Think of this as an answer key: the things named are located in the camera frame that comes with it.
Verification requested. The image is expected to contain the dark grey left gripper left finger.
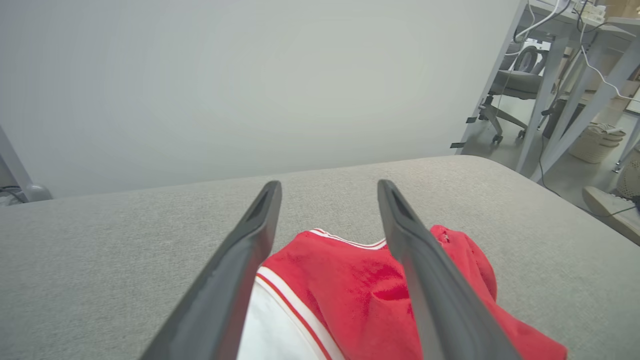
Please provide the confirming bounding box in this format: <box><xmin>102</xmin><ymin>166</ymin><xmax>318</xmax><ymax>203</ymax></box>
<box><xmin>139</xmin><ymin>180</ymin><xmax>283</xmax><ymax>360</ymax></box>

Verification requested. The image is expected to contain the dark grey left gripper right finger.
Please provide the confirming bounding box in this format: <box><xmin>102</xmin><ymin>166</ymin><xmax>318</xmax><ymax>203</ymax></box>
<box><xmin>377</xmin><ymin>179</ymin><xmax>521</xmax><ymax>360</ymax></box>

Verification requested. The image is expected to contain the red and white garment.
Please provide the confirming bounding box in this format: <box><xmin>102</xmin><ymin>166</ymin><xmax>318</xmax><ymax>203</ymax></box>
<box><xmin>236</xmin><ymin>225</ymin><xmax>569</xmax><ymax>360</ymax></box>

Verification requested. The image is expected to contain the white backdrop panel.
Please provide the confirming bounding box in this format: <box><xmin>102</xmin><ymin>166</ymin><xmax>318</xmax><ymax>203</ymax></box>
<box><xmin>0</xmin><ymin>0</ymin><xmax>530</xmax><ymax>200</ymax></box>

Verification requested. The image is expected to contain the beige woven laundry basket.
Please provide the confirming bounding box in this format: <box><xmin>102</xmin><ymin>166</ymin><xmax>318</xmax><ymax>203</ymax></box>
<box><xmin>568</xmin><ymin>122</ymin><xmax>627</xmax><ymax>165</ymax></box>

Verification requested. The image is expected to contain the white mesh basket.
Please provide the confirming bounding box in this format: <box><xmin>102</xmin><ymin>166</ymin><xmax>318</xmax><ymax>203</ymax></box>
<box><xmin>616</xmin><ymin>159</ymin><xmax>640</xmax><ymax>201</ymax></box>

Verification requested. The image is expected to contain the grey office chair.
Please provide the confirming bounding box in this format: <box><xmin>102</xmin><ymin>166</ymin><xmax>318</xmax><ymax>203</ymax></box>
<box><xmin>477</xmin><ymin>42</ymin><xmax>553</xmax><ymax>146</ymax></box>

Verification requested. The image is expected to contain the grey desk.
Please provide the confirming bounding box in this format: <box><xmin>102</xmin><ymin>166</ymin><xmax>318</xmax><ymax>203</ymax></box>
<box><xmin>515</xmin><ymin>0</ymin><xmax>640</xmax><ymax>183</ymax></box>

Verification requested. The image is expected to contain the white cable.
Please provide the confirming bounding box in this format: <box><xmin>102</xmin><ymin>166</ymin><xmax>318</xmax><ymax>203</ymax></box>
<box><xmin>512</xmin><ymin>0</ymin><xmax>573</xmax><ymax>43</ymax></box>
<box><xmin>579</xmin><ymin>22</ymin><xmax>640</xmax><ymax>103</ymax></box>

